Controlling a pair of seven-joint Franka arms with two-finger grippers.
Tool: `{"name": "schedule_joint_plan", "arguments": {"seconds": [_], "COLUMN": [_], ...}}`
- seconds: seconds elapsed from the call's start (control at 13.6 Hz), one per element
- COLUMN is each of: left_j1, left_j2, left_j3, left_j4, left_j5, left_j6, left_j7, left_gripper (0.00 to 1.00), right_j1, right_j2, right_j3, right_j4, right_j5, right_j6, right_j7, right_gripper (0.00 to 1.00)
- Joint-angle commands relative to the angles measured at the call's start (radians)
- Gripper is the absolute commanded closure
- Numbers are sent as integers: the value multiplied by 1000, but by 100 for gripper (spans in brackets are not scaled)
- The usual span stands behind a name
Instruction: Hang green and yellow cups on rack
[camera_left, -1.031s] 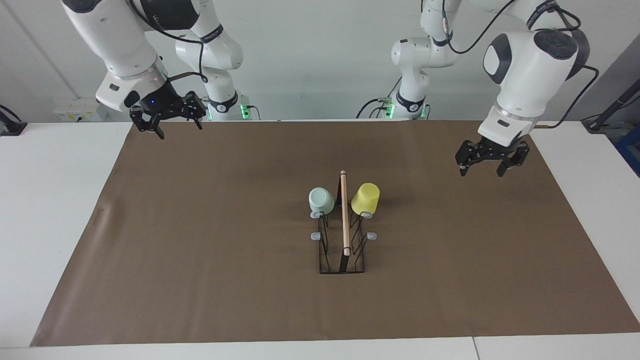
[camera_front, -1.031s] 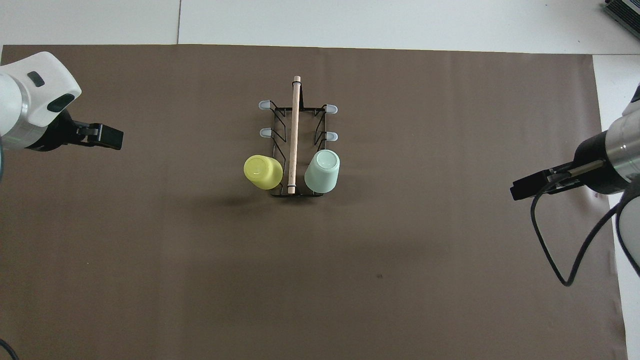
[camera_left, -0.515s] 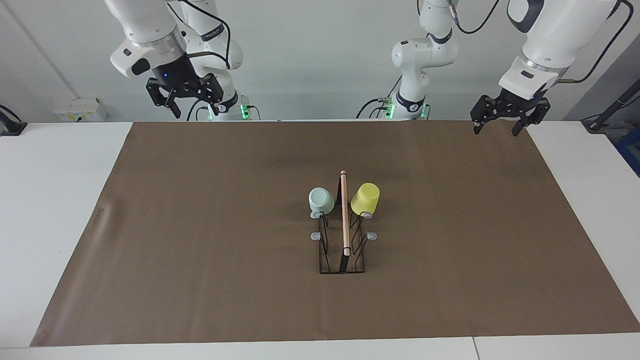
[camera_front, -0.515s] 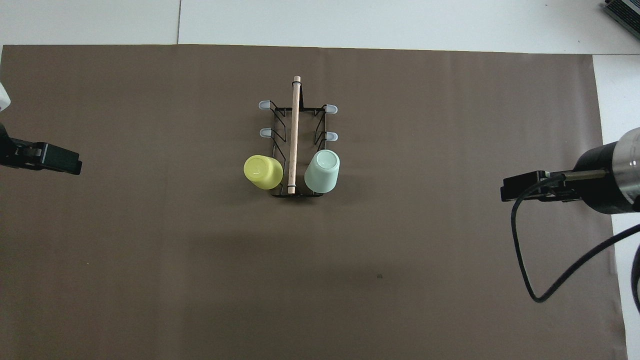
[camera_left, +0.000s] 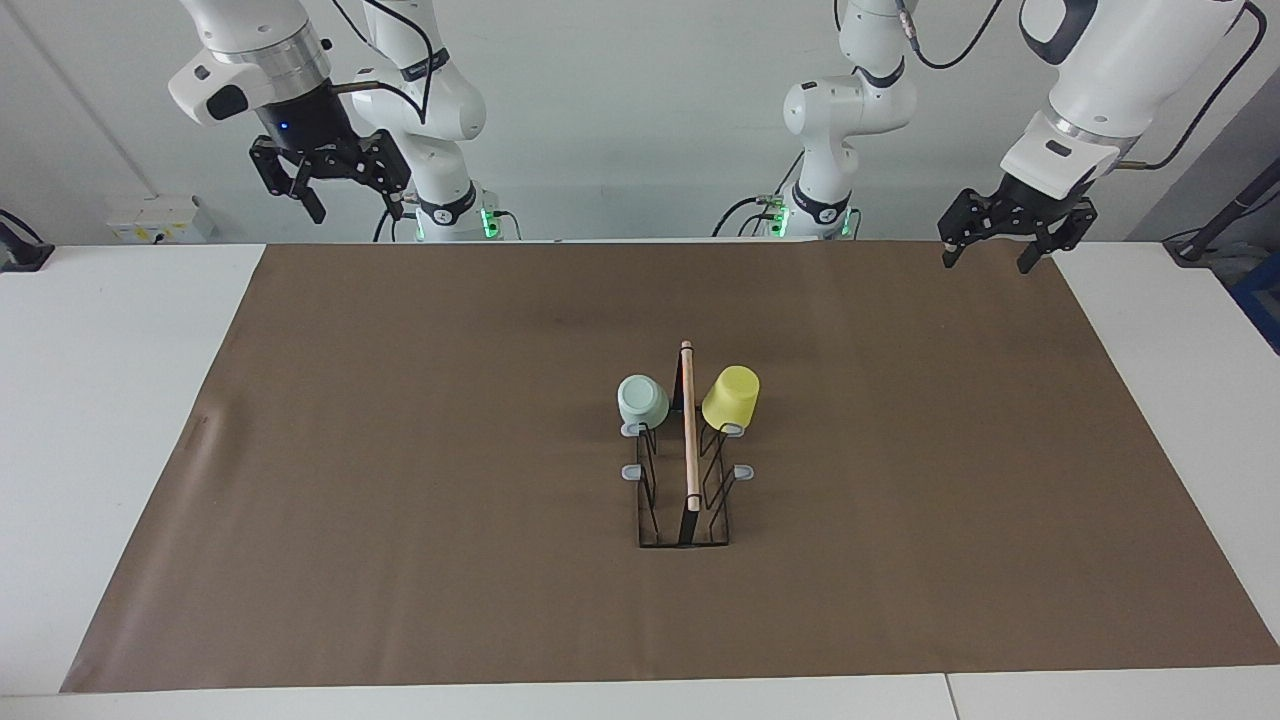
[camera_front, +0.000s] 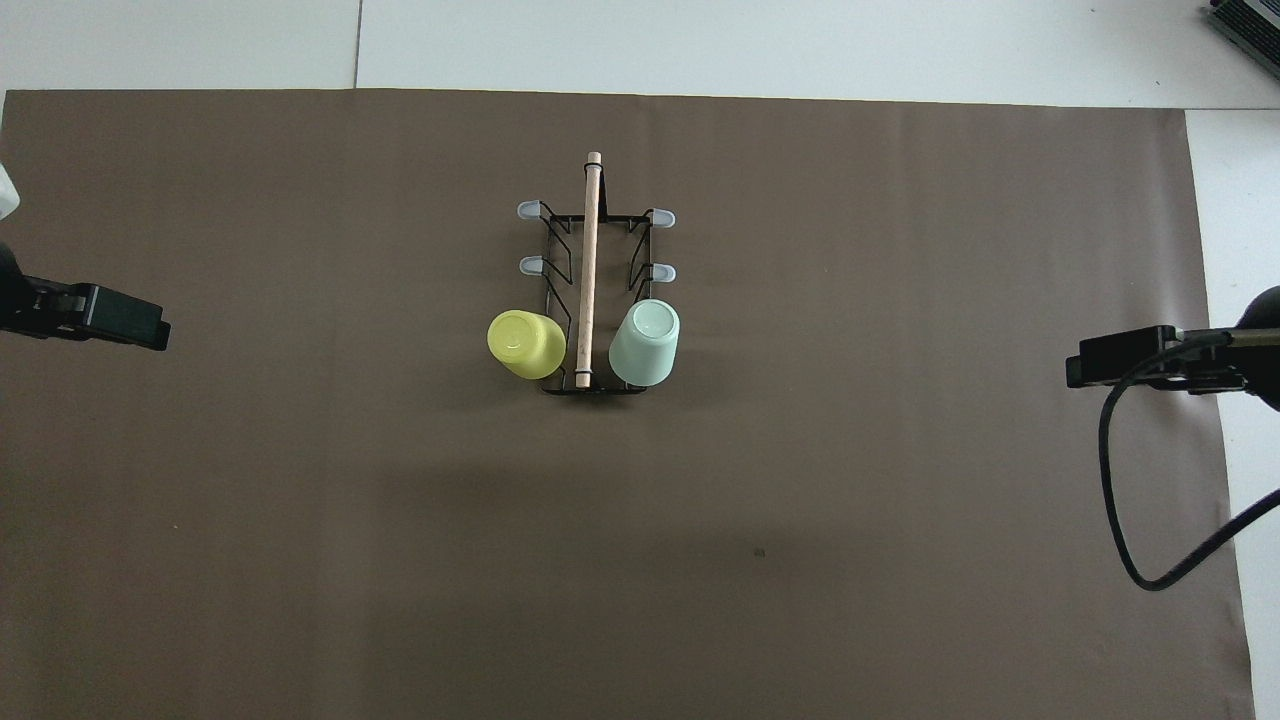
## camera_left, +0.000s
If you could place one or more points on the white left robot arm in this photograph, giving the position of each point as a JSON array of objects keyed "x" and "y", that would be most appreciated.
[{"x": 1120, "y": 70}]

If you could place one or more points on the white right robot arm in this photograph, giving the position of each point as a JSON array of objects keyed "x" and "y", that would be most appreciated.
[{"x": 260, "y": 50}]

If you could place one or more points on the brown paper table mat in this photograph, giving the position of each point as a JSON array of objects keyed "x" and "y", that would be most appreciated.
[{"x": 500, "y": 600}]

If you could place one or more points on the white wall socket box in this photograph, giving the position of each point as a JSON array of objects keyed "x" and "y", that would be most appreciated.
[{"x": 160, "y": 220}]

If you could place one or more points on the black stand pole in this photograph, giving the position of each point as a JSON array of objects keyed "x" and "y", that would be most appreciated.
[{"x": 1225, "y": 215}]

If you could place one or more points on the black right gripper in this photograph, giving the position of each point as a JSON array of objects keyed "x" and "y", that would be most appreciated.
[{"x": 305, "y": 120}]

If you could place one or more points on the yellow plastic cup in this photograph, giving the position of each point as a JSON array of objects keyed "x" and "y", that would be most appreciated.
[{"x": 730, "y": 400}]

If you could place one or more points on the pale green plastic cup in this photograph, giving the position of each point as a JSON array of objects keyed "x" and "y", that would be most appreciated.
[{"x": 642, "y": 400}]

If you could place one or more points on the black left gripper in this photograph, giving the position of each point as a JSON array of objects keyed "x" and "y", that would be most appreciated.
[{"x": 1030, "y": 200}]

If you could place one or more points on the black clamp mount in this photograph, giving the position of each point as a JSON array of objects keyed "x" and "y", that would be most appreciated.
[{"x": 25, "y": 255}]

